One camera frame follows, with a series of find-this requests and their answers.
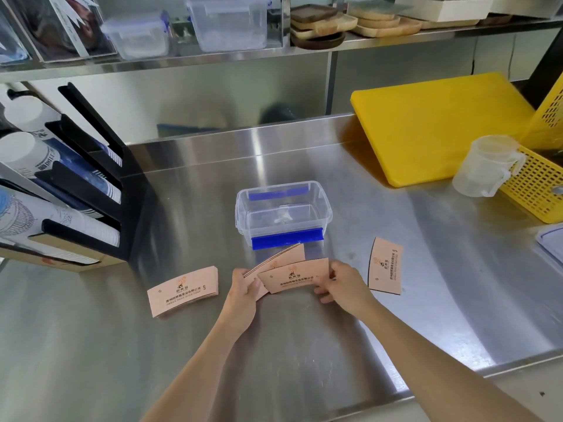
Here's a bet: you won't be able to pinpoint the black cup dispenser rack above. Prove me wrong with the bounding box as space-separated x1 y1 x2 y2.
0 82 133 265

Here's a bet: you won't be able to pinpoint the person's right forearm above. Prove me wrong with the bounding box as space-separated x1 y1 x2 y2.
351 298 563 422

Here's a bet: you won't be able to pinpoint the person's left hand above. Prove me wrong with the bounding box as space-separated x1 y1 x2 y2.
219 268 264 337

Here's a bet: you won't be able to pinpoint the clear plastic measuring cup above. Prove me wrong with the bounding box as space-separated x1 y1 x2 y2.
452 135 528 198

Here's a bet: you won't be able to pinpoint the dark round wooden tray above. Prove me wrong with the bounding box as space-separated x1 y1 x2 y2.
291 31 347 50

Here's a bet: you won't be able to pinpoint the kraft paper cup sleeve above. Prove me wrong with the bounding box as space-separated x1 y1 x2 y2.
368 236 404 295
257 258 331 295

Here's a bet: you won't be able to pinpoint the white rectangular box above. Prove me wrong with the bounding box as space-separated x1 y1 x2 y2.
394 0 494 22

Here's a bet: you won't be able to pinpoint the clear plastic container lid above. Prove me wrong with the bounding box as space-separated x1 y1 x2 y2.
534 224 563 265

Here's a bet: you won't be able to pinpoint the person's right hand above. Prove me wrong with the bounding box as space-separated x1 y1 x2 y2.
313 260 375 317

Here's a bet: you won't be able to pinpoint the cardboard box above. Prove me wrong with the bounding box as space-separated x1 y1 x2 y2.
0 233 129 273

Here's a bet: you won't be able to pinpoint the stainless steel shelf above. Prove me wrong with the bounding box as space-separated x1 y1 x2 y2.
0 13 563 81

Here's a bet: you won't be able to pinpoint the yellow cutting board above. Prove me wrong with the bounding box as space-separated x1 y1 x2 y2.
350 72 547 188

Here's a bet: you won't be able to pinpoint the dark plastic packet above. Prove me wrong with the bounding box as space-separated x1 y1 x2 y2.
9 0 116 63

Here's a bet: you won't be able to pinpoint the stack of light wooden plates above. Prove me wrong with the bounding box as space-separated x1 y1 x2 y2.
347 1 424 38

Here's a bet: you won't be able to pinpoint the stack of kraft cup sleeves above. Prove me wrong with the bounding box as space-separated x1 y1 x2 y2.
147 266 220 319

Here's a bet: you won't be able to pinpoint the dark square wooden tray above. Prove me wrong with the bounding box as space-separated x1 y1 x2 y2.
291 4 338 23

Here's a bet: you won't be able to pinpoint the small clear lidded container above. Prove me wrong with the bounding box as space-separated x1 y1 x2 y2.
100 11 171 60

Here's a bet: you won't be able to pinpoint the large clear lidded container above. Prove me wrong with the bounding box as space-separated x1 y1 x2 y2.
186 0 271 52

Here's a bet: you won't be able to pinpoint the light wooden tray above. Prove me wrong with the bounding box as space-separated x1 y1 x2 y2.
290 13 359 40

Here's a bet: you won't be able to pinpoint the person's left forearm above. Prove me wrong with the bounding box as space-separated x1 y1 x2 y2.
140 318 258 422

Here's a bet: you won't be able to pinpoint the clear container with blue clips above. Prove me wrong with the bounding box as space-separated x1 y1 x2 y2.
235 180 331 251

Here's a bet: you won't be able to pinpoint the yellow perforated plastic basket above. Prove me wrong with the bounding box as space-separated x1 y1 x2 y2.
499 71 563 224

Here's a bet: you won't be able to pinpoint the fanned kraft paper cup sleeves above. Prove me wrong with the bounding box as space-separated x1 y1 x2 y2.
243 243 306 301

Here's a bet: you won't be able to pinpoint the stack of printed paper cups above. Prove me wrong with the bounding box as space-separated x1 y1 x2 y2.
0 184 121 249

